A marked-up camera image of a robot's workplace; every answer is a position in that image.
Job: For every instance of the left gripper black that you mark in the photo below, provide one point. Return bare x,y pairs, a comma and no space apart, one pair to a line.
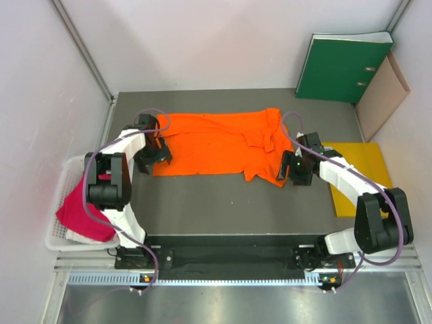
162,154

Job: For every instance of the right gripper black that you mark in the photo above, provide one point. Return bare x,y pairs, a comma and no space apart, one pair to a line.
289,158

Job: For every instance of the orange t shirt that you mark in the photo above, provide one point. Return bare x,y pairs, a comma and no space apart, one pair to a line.
251,143

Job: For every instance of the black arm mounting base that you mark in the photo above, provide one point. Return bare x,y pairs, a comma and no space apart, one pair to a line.
250,256

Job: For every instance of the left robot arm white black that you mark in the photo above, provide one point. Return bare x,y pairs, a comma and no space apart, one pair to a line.
107,179

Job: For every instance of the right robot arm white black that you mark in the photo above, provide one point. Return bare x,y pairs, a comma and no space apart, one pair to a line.
382,215

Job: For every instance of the yellow plastic folder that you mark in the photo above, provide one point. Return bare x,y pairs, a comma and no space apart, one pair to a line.
368,160

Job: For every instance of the white plastic basket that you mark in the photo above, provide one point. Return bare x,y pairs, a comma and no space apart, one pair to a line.
55,238

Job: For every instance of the magenta t shirt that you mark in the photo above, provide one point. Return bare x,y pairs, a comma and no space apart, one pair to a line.
73,216

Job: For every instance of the white t shirt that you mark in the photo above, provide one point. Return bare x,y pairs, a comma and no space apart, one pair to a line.
73,236

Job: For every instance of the beige paper folder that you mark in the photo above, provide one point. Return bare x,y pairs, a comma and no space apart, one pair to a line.
385,93

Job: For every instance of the green ring binder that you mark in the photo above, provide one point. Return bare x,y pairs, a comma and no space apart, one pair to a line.
339,67

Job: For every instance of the grey slotted cable duct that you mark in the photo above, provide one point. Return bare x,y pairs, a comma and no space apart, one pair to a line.
142,280

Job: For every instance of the aluminium frame rail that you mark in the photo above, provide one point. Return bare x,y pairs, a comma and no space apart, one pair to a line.
72,31

